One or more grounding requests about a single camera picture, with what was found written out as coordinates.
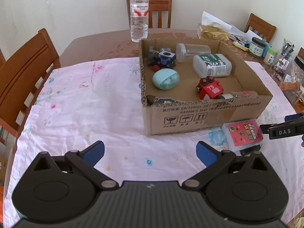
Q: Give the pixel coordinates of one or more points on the white paper bag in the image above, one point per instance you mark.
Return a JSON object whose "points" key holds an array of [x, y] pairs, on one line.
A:
{"points": [[213, 19]]}

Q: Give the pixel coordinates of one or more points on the red card box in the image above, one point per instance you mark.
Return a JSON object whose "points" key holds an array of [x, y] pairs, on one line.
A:
{"points": [[242, 134]]}

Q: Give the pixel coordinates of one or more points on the grey plastic packet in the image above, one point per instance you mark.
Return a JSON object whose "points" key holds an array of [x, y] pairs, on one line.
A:
{"points": [[163, 99]]}

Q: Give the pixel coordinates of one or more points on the glass jar black lid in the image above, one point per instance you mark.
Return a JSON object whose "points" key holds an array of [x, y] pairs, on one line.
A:
{"points": [[257, 47]]}

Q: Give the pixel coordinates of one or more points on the yellow packet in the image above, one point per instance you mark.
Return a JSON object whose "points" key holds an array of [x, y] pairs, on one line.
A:
{"points": [[212, 32]]}

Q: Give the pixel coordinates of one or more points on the small black object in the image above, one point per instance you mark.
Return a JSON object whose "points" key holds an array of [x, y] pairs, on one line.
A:
{"points": [[249, 151]]}

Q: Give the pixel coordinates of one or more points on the orange ribbed object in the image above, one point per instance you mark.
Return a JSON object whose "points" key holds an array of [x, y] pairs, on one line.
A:
{"points": [[289, 86]]}

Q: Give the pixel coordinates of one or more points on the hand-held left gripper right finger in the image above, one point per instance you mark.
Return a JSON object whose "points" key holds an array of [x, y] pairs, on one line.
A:
{"points": [[205, 153]]}

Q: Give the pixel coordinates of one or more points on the pink floral tablecloth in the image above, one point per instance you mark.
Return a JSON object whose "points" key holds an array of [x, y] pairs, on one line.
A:
{"points": [[83, 104]]}

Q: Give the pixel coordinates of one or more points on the white bottle green label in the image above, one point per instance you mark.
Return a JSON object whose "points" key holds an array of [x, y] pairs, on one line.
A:
{"points": [[211, 65]]}

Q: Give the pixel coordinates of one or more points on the clear container black lid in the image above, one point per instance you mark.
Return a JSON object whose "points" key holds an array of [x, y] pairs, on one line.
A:
{"points": [[298, 76]]}

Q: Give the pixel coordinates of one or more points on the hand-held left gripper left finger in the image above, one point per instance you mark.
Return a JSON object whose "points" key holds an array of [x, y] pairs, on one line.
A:
{"points": [[93, 153]]}

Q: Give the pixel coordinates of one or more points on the wooden chair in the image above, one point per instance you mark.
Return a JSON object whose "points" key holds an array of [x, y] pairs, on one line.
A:
{"points": [[161, 9], [301, 53], [260, 25], [21, 71]]}

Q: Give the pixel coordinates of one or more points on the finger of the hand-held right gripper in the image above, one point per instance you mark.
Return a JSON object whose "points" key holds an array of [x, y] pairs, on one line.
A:
{"points": [[294, 117], [282, 131]]}

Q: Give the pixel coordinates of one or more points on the light blue round case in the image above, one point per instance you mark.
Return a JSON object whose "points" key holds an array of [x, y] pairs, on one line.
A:
{"points": [[165, 79]]}

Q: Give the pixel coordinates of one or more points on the clear plastic jar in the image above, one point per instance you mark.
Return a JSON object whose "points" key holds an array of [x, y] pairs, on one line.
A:
{"points": [[193, 52]]}

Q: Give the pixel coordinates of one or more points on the pile of papers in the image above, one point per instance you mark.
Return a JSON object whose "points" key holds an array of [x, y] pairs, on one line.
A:
{"points": [[238, 41]]}

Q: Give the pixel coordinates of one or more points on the red toy truck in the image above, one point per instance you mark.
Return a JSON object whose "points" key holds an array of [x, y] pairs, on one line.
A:
{"points": [[210, 89]]}

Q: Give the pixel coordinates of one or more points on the small jar green lid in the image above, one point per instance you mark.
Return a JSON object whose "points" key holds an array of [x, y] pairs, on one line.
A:
{"points": [[270, 57]]}

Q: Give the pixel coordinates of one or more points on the clear water bottle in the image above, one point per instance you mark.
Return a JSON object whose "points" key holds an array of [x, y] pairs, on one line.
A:
{"points": [[139, 16]]}

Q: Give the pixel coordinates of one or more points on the glass holder with pens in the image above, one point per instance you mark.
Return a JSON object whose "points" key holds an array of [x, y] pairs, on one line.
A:
{"points": [[283, 57]]}

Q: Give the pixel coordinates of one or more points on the brown cardboard box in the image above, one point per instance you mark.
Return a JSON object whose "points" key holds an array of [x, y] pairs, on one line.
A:
{"points": [[190, 121]]}

